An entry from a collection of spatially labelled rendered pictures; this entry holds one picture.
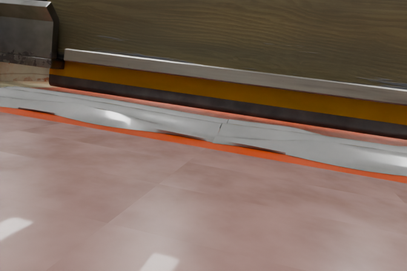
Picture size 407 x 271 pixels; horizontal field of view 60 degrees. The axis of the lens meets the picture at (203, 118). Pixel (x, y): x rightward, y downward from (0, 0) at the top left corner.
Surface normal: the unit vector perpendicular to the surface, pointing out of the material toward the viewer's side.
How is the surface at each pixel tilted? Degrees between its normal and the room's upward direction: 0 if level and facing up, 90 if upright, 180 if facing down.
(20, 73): 90
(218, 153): 1
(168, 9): 89
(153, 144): 1
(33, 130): 1
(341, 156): 35
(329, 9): 89
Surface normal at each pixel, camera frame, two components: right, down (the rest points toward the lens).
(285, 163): 0.13, -0.98
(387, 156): 0.01, -0.77
